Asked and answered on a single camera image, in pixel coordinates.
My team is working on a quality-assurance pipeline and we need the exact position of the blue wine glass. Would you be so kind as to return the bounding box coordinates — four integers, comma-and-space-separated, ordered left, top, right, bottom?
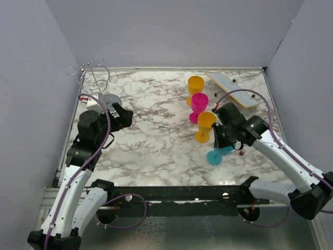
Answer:
207, 143, 236, 166

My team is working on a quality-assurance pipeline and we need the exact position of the purple cable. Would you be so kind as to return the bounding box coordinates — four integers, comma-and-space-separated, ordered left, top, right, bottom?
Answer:
43, 93, 148, 250
214, 89, 333, 227

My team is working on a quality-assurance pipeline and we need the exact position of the yellow framed tablet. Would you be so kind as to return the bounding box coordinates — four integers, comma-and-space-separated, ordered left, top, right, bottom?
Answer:
205, 72, 259, 109

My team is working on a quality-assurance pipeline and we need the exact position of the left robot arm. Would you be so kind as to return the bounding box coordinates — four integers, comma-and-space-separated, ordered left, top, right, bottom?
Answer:
28, 103, 133, 249

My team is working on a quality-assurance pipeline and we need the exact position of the yellow wine glass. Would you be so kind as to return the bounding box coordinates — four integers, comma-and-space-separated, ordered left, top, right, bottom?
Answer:
186, 76, 205, 106
195, 112, 216, 143

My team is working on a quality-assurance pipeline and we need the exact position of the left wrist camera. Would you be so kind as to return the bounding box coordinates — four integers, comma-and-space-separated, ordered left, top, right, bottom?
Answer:
79, 93, 104, 113

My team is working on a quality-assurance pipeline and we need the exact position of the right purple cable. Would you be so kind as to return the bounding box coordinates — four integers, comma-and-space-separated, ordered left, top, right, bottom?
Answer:
214, 89, 333, 227

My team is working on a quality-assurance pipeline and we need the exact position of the chrome wine glass rack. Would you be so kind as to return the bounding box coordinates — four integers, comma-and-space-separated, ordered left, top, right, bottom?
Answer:
66, 58, 122, 114

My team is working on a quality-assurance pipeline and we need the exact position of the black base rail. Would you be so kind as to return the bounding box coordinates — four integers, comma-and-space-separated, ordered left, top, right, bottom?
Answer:
97, 185, 269, 218

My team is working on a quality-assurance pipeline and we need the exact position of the pink wine glass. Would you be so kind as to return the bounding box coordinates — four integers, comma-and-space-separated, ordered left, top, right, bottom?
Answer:
189, 93, 209, 124

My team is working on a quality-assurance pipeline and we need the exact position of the black tablet stand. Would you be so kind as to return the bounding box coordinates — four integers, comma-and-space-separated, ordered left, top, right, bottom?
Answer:
214, 79, 239, 98

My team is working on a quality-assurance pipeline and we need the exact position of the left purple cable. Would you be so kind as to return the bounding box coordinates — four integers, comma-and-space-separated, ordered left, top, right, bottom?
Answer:
43, 93, 148, 250

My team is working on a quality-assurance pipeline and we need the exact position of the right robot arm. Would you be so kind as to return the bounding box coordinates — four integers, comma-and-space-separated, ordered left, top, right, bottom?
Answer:
212, 103, 332, 220

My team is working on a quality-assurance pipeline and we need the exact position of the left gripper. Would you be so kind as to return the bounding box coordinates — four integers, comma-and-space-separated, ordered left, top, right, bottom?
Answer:
96, 102, 133, 146

